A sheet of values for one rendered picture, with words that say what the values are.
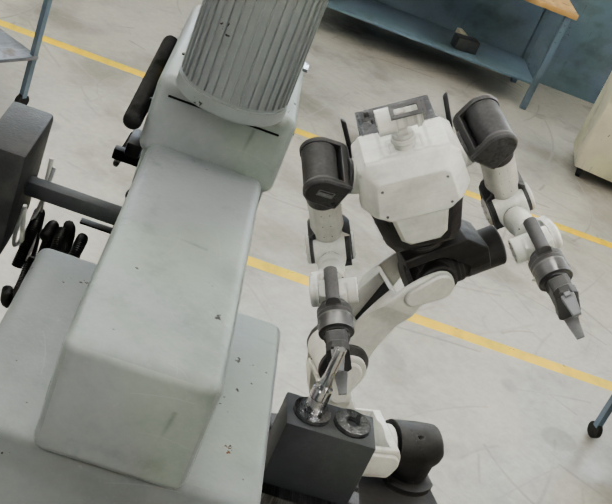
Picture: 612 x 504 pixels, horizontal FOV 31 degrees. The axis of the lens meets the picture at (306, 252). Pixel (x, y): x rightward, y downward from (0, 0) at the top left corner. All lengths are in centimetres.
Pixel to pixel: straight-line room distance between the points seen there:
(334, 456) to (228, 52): 110
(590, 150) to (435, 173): 567
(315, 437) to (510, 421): 268
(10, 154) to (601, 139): 670
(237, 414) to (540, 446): 343
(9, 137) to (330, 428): 105
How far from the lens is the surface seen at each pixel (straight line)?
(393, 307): 293
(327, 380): 250
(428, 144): 271
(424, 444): 338
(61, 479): 164
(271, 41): 183
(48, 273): 193
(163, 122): 200
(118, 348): 147
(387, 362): 508
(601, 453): 531
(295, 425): 252
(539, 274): 268
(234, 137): 199
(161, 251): 169
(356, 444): 256
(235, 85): 185
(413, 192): 270
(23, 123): 202
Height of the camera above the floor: 261
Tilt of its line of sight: 28 degrees down
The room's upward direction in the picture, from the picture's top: 23 degrees clockwise
